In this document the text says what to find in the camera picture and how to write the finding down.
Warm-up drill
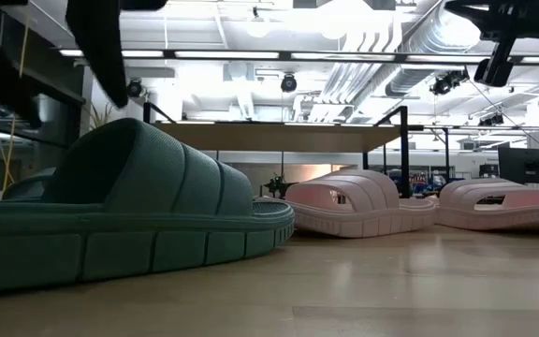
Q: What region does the long ceiling light bar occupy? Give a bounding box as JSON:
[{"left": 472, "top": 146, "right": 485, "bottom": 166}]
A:
[{"left": 58, "top": 48, "right": 539, "bottom": 66}]

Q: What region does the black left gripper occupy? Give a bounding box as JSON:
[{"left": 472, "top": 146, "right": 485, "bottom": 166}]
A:
[{"left": 66, "top": 0, "right": 168, "bottom": 110}]

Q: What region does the succulent in patterned white pot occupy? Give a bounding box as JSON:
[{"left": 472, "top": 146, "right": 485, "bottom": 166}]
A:
[{"left": 86, "top": 101, "right": 116, "bottom": 131}]

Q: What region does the wooden shelf with black frame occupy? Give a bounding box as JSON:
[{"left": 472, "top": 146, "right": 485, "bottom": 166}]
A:
[{"left": 141, "top": 101, "right": 412, "bottom": 200}]

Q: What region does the black track light cluster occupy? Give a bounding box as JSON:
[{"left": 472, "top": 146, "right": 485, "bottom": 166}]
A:
[{"left": 429, "top": 68, "right": 471, "bottom": 97}]

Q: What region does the pink foam slide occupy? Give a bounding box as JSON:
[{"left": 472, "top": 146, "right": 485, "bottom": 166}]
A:
[
  {"left": 284, "top": 168, "right": 439, "bottom": 239},
  {"left": 436, "top": 177, "right": 539, "bottom": 233}
]

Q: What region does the small black background robot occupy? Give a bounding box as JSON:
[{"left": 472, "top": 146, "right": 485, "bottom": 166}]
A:
[{"left": 259, "top": 173, "right": 299, "bottom": 198}]

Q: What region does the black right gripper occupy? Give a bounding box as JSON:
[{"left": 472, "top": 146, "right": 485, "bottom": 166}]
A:
[{"left": 444, "top": 0, "right": 539, "bottom": 88}]

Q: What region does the silver ventilation duct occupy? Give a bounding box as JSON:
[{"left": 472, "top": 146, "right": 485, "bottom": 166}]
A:
[{"left": 384, "top": 0, "right": 484, "bottom": 97}]

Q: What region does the black neighbouring table frame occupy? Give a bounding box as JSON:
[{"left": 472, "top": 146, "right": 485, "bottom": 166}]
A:
[{"left": 409, "top": 124, "right": 453, "bottom": 188}]

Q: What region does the black monitor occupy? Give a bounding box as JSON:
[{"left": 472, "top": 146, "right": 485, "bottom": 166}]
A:
[{"left": 498, "top": 147, "right": 539, "bottom": 186}]

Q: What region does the yellow cable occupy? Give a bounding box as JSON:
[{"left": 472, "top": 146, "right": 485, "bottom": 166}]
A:
[{"left": 0, "top": 21, "right": 31, "bottom": 193}]

